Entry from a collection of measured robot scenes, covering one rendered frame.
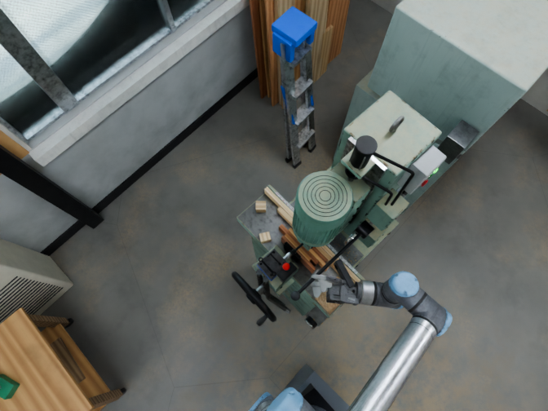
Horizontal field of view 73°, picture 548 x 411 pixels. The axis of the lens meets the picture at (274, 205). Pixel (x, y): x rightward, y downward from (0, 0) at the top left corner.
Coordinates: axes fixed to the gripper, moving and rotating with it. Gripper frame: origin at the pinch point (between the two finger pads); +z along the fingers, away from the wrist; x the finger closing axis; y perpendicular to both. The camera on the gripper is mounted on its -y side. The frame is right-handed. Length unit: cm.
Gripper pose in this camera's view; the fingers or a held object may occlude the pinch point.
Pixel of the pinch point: (307, 278)
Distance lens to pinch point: 145.1
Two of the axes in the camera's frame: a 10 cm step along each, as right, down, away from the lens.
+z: -9.9, -1.4, -0.2
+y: -1.2, 9.1, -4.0
